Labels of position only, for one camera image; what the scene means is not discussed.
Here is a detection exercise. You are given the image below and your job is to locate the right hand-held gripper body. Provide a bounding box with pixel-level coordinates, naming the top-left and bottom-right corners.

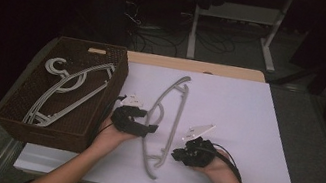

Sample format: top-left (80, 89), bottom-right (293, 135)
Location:
top-left (177, 119), bottom-right (222, 171)

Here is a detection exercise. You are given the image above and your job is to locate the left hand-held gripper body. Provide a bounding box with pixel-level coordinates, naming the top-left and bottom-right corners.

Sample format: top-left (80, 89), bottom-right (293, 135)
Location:
top-left (108, 91), bottom-right (154, 138)

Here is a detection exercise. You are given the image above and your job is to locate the grey plastic clothes hanger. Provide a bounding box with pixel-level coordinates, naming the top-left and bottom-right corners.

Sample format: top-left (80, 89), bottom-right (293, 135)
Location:
top-left (22, 50), bottom-right (117, 139)
top-left (135, 70), bottom-right (193, 183)
top-left (21, 49), bottom-right (117, 139)
top-left (24, 52), bottom-right (116, 138)

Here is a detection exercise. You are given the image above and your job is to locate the brown wicker basket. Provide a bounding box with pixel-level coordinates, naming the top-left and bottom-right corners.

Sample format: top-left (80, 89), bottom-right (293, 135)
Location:
top-left (0, 26), bottom-right (133, 161)

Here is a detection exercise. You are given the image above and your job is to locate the person's left hand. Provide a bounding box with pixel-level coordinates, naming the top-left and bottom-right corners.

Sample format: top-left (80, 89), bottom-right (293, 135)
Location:
top-left (90, 114), bottom-right (141, 165)

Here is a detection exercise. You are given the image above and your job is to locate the person's right hand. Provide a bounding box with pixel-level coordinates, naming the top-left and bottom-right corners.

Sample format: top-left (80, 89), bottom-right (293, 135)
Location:
top-left (190, 147), bottom-right (247, 183)

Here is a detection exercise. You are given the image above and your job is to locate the white table mat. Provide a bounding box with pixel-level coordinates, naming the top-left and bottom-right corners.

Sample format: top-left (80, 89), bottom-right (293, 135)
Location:
top-left (12, 42), bottom-right (322, 183)

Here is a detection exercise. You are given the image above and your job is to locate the tangle of black floor cables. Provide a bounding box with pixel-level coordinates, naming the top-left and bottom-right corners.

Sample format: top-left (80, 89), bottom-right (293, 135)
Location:
top-left (114, 0), bottom-right (266, 73)

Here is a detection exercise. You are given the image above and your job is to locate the white desk frame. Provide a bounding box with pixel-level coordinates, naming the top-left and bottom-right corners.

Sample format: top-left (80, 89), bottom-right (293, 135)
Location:
top-left (184, 0), bottom-right (294, 76)

